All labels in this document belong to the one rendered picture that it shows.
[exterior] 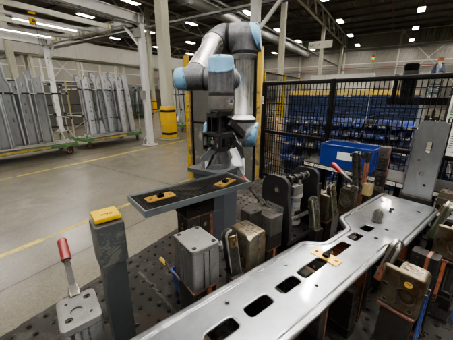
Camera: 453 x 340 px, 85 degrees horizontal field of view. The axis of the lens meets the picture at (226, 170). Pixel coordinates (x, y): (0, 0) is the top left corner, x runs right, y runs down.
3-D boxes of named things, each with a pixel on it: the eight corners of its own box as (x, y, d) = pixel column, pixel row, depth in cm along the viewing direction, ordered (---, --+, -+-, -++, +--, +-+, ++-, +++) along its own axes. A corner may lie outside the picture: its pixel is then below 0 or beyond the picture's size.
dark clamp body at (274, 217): (266, 324, 85) (272, 223, 74) (240, 299, 95) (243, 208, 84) (286, 307, 91) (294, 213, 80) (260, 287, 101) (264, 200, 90)
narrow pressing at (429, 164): (431, 200, 109) (451, 122, 99) (400, 193, 118) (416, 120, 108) (431, 200, 109) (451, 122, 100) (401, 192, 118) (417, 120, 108)
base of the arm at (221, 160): (194, 166, 125) (193, 147, 122) (212, 160, 137) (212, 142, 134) (219, 171, 117) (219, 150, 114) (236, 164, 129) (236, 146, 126)
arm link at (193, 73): (205, 20, 112) (167, 67, 79) (228, 19, 110) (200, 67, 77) (209, 47, 120) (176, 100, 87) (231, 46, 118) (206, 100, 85)
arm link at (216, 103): (218, 96, 79) (240, 96, 75) (218, 110, 80) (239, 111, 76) (203, 96, 73) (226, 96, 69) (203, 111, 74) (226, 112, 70)
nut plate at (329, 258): (343, 262, 69) (344, 258, 69) (336, 267, 67) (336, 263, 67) (317, 247, 75) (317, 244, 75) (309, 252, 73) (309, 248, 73)
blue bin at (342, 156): (371, 173, 137) (375, 150, 134) (317, 163, 158) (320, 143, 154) (379, 167, 149) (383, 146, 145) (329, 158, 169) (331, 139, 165)
